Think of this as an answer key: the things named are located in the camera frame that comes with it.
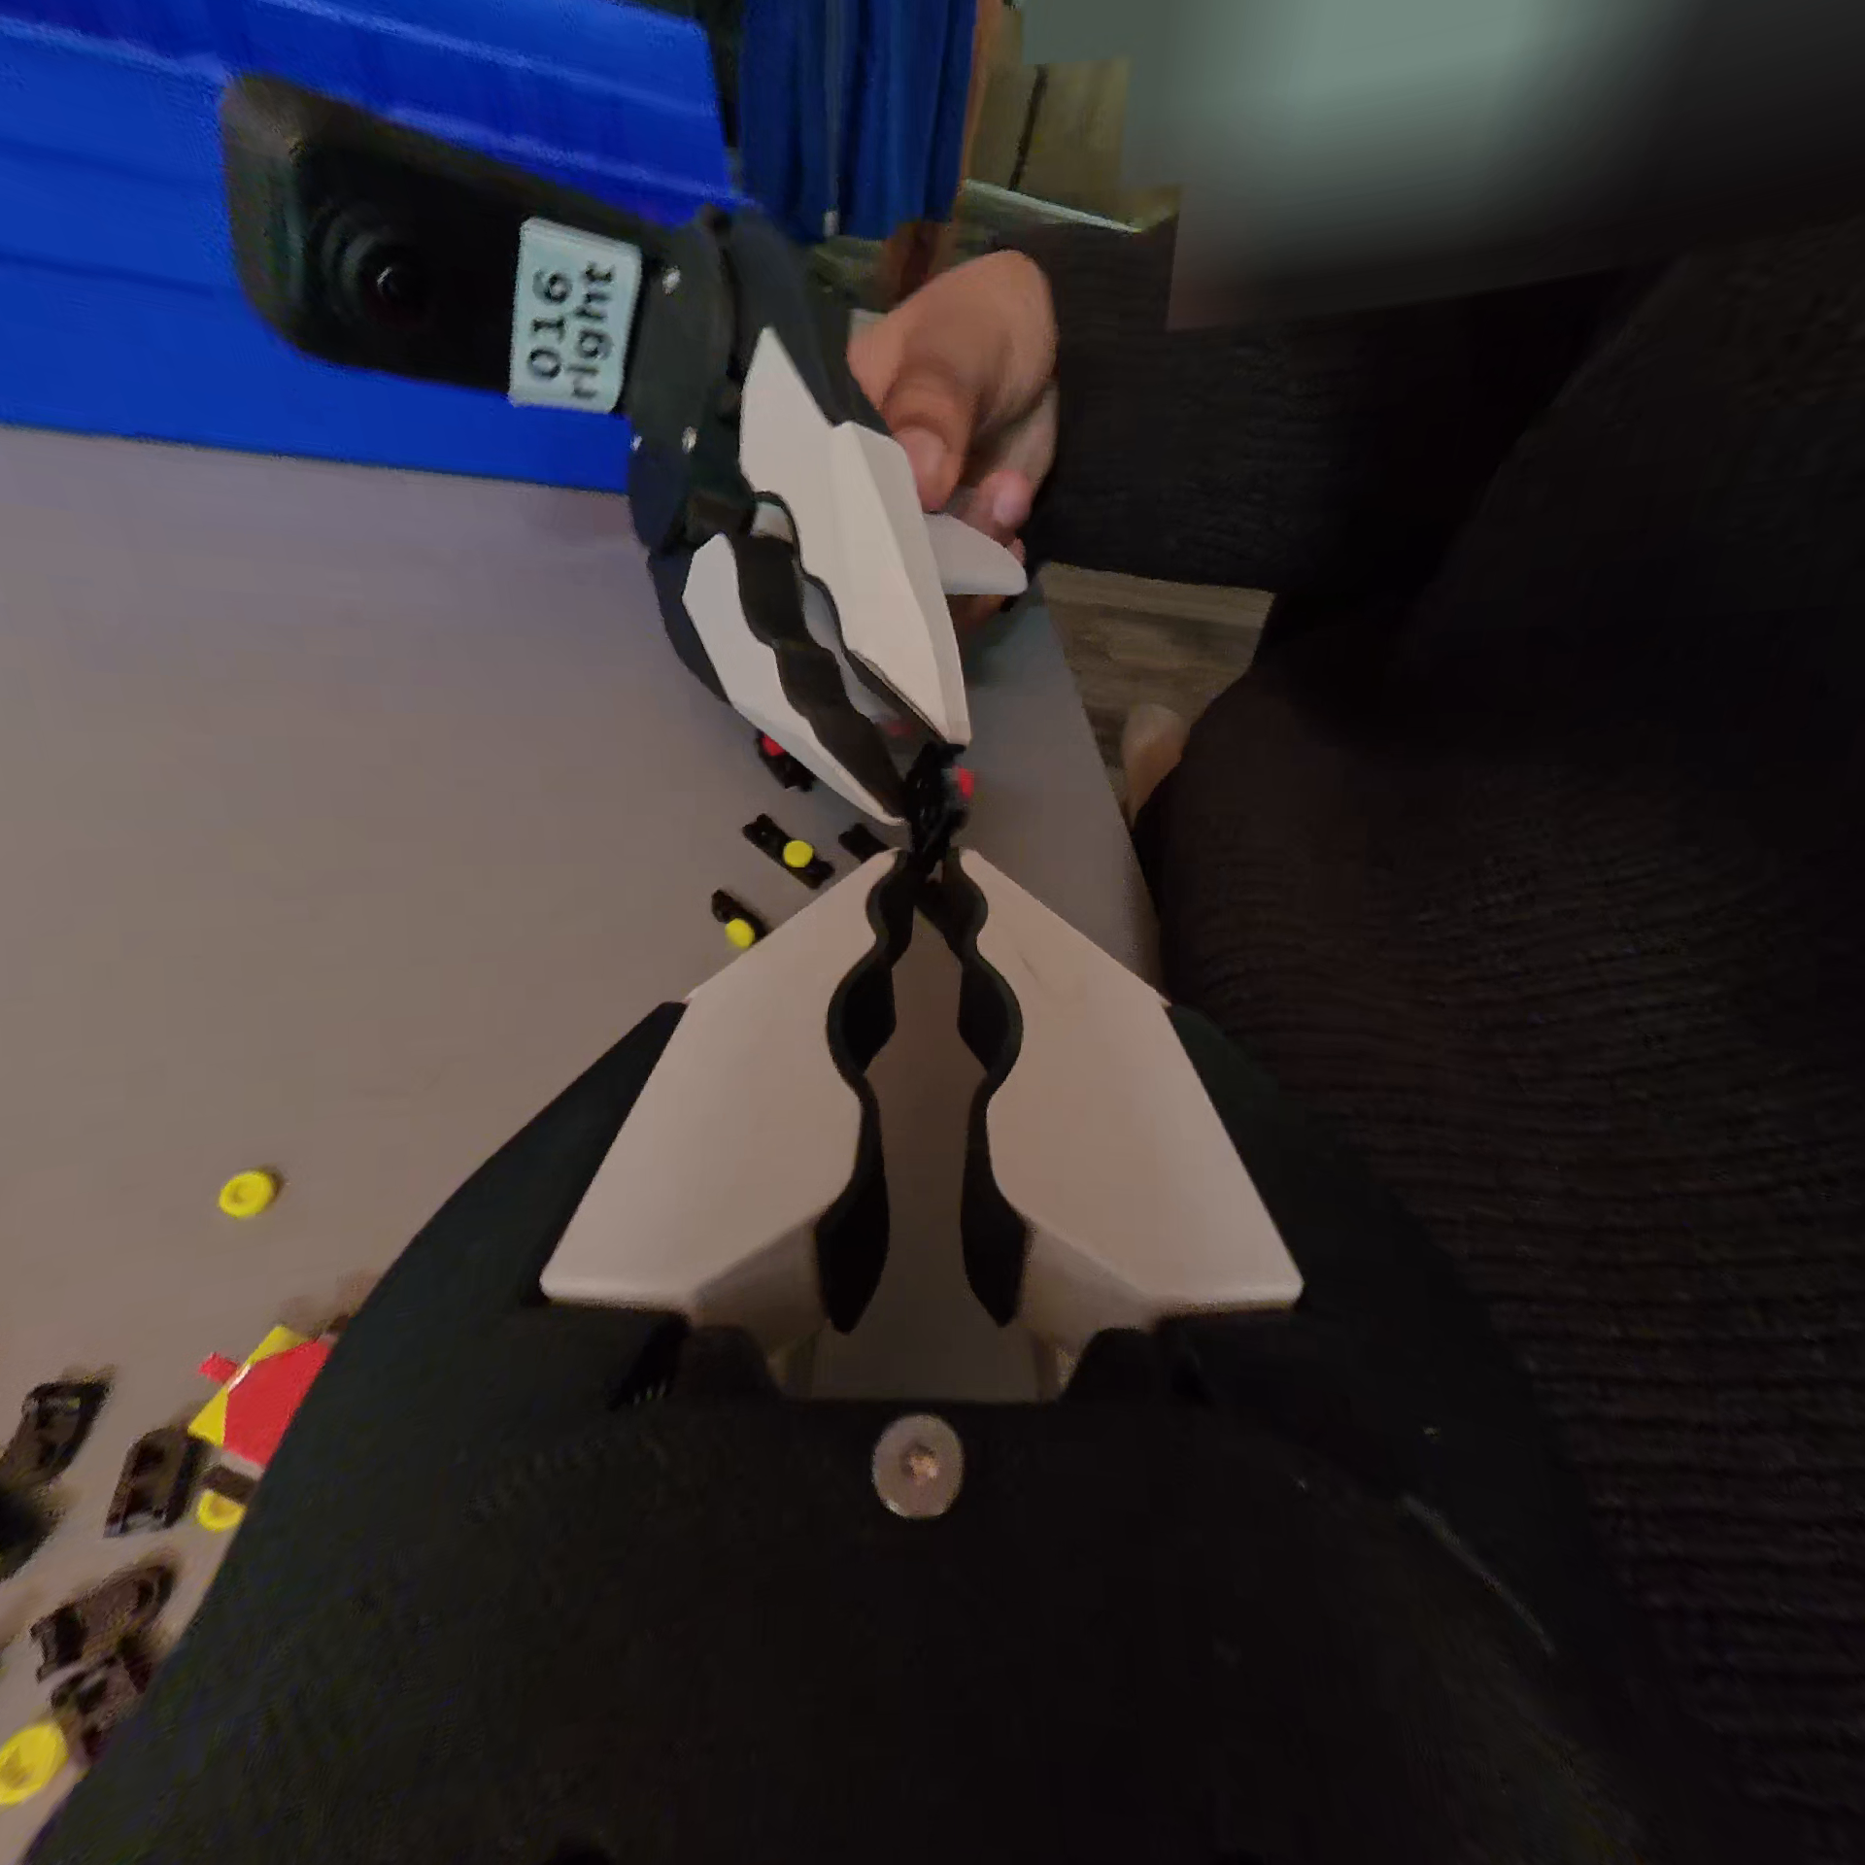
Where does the person's right hand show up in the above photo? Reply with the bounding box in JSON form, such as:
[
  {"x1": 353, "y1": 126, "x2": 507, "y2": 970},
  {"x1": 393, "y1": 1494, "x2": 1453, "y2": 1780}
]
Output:
[{"x1": 847, "y1": 251, "x2": 1064, "y2": 563}]

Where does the person's right forearm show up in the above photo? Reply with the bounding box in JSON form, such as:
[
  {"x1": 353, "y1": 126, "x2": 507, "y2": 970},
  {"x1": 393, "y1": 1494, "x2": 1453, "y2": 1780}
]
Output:
[{"x1": 1019, "y1": 250, "x2": 1648, "y2": 615}]

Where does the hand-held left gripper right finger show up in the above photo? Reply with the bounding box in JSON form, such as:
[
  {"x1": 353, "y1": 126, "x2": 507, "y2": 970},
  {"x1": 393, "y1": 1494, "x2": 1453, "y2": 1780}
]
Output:
[{"x1": 933, "y1": 849, "x2": 1303, "y2": 1386}]

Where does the person's black knit clothing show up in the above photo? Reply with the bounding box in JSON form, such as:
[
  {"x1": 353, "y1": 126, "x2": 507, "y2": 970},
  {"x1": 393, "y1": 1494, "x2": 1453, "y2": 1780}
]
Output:
[{"x1": 1129, "y1": 218, "x2": 1865, "y2": 1865}]

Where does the blue plastic bin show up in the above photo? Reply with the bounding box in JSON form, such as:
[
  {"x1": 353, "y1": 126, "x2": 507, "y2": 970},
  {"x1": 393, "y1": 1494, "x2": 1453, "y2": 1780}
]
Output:
[{"x1": 0, "y1": 0, "x2": 748, "y2": 498}]

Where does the small black lego piece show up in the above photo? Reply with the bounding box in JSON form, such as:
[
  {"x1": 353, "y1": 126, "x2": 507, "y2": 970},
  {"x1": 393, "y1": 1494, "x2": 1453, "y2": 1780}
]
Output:
[{"x1": 892, "y1": 744, "x2": 980, "y2": 936}]

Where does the red yellow black lego model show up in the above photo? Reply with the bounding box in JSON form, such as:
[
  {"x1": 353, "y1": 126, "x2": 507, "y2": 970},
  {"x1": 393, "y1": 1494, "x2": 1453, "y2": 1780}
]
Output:
[{"x1": 186, "y1": 1323, "x2": 340, "y2": 1470}]

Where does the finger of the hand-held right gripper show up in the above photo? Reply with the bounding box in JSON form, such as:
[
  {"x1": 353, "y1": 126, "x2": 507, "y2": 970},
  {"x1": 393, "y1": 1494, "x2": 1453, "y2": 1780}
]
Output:
[
  {"x1": 736, "y1": 326, "x2": 1032, "y2": 754},
  {"x1": 681, "y1": 495, "x2": 942, "y2": 832}
]

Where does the blue ribbed container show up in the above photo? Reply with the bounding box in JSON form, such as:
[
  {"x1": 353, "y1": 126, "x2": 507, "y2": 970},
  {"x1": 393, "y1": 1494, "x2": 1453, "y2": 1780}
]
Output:
[{"x1": 740, "y1": 0, "x2": 981, "y2": 247}]

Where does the pile of lego pieces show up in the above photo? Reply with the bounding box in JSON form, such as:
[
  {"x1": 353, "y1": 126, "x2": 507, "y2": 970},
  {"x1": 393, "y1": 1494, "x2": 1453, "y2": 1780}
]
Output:
[{"x1": 0, "y1": 1370, "x2": 263, "y2": 1810}]

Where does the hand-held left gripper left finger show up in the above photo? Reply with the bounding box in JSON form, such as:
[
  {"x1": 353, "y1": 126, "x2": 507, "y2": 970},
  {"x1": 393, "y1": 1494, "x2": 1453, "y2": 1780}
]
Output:
[{"x1": 542, "y1": 852, "x2": 913, "y2": 1386}]

